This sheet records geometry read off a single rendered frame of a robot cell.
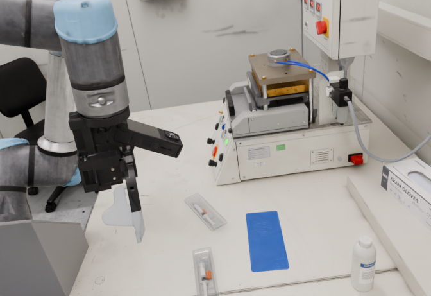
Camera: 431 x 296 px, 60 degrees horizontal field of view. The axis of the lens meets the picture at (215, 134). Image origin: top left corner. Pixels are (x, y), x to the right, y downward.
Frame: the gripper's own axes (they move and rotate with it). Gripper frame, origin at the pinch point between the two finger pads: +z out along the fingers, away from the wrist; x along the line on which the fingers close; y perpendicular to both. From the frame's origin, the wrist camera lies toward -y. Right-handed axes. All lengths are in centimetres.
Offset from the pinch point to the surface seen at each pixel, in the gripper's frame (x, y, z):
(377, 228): -9, -61, 30
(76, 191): -193, 40, 117
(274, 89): -52, -50, 3
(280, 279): -6.4, -31.2, 35.3
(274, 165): -46, -48, 29
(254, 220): -29, -34, 35
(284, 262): -11, -35, 35
